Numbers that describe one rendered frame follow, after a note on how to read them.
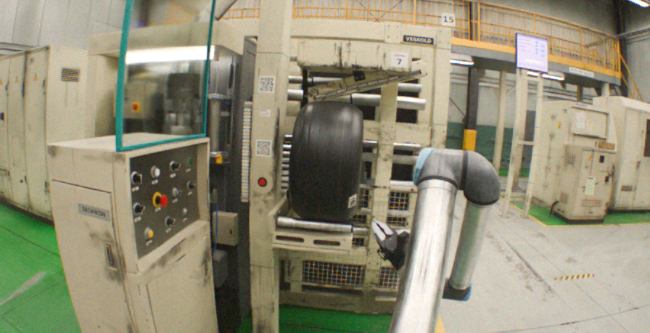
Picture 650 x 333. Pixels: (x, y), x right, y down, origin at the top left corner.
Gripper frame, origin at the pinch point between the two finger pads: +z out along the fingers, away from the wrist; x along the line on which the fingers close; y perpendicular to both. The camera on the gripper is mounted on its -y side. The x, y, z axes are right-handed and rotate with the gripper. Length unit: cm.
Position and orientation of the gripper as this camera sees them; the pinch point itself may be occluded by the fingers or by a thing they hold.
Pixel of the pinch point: (374, 222)
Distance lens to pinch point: 124.7
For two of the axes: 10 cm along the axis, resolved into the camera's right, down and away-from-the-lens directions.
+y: -1.6, 6.5, 7.4
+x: 8.1, -3.4, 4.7
